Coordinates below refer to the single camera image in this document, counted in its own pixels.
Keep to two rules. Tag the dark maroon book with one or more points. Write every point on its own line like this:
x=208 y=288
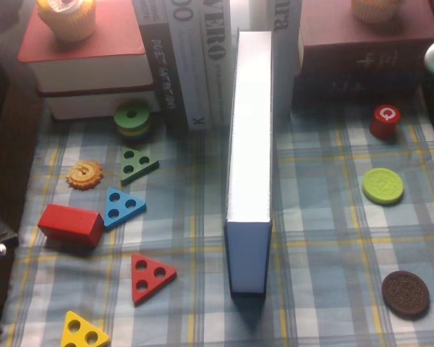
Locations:
x=369 y=39

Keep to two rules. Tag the blue plaid tablecloth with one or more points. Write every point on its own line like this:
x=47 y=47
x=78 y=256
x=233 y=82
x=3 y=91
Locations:
x=329 y=235

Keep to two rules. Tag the red triangle block three holes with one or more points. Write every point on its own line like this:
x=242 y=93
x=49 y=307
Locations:
x=150 y=278

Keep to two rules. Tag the red rectangular wooden block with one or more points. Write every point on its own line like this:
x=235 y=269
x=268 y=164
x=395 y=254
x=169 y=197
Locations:
x=68 y=224

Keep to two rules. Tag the toy cupcake yellow wrapper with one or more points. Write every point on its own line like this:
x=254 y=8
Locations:
x=67 y=21
x=378 y=9

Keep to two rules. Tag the green toy sandwich cookie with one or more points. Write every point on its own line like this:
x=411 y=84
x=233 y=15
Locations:
x=382 y=187

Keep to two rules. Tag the brown toy sandwich cookie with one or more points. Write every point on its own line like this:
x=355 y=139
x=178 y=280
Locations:
x=405 y=294

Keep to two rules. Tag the thick red book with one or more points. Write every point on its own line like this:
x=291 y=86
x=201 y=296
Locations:
x=90 y=54

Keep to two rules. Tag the black metal clamp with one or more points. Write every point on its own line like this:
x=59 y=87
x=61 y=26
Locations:
x=0 y=235

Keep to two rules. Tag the yellow triangle block three holes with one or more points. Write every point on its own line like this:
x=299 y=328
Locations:
x=81 y=338

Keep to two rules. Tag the toy butter cookie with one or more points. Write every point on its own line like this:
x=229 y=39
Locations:
x=85 y=177

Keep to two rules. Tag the dark DUET book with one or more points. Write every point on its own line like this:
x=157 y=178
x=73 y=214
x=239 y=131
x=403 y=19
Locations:
x=159 y=65

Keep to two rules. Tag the red cylinder letter Q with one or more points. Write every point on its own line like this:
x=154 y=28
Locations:
x=383 y=124

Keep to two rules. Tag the blue book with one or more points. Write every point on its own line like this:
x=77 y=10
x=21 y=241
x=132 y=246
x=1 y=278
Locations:
x=251 y=144

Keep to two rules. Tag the green triangle block three holes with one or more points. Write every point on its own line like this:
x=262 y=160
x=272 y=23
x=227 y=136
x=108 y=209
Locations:
x=137 y=170

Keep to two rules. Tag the white 1000 book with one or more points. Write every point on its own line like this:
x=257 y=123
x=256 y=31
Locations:
x=188 y=72

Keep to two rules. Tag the pale grey ianra book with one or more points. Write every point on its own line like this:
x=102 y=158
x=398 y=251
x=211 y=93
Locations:
x=285 y=65

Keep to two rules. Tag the blue triangle block three holes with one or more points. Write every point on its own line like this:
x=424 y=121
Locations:
x=119 y=217

